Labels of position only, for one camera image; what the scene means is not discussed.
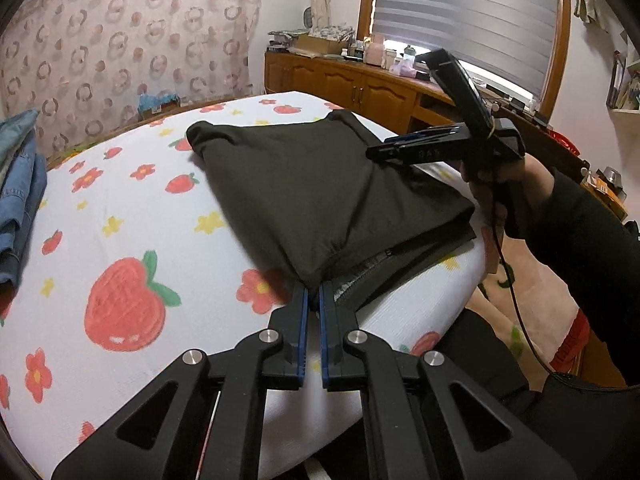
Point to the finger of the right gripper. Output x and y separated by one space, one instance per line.
414 153
434 135

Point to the blue denim folded jeans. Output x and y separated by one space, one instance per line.
21 194

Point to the wooden sideboard cabinet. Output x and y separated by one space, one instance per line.
400 104

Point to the pink bottle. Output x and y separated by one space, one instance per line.
374 50

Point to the person right hand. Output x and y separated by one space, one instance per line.
525 181

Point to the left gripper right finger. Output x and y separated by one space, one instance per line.
423 417

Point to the white strawberry print sheet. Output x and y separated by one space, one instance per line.
129 263

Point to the cardboard box on cabinet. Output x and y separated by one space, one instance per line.
320 46

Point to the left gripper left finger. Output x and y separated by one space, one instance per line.
202 416

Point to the zebra window blind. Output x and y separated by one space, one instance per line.
512 39

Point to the person right forearm black sleeve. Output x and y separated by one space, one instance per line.
597 258

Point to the floral blanket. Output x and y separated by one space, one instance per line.
532 316

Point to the teal folded pants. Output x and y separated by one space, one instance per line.
13 133

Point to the circle pattern lace curtain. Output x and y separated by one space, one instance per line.
83 65

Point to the cardboard box with blue cloth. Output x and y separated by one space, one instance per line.
151 106

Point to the black shorts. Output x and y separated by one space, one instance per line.
304 199

